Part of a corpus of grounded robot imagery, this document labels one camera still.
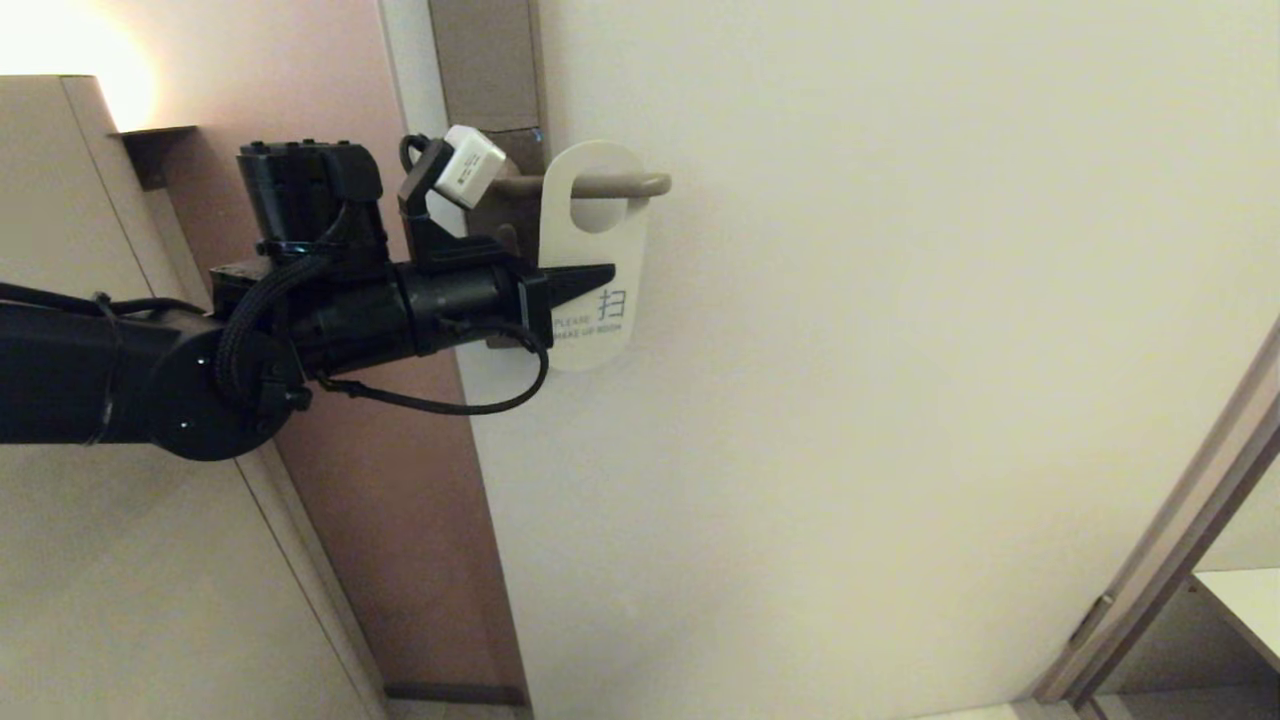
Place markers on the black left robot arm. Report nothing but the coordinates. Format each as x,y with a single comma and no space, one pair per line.
60,370

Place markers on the white door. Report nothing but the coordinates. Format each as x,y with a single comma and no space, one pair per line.
850,400

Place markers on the brown door lock plate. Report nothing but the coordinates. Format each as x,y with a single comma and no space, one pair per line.
485,60

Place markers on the black left camera bracket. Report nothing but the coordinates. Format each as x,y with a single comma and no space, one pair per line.
440,245

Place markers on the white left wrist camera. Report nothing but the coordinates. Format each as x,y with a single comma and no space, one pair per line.
468,165

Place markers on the brown closet door frame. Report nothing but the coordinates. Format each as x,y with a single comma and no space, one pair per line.
1170,540

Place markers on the brown frame hinge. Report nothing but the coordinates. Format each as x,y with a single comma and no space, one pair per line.
1090,620

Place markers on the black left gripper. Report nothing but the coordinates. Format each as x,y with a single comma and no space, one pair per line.
460,305

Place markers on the dark wall lamp bracket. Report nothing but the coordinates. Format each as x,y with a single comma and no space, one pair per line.
150,150

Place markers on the blue do-not-disturb door sign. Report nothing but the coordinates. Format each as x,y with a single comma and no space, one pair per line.
600,250

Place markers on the dark baseboard strip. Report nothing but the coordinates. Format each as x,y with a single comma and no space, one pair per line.
450,694

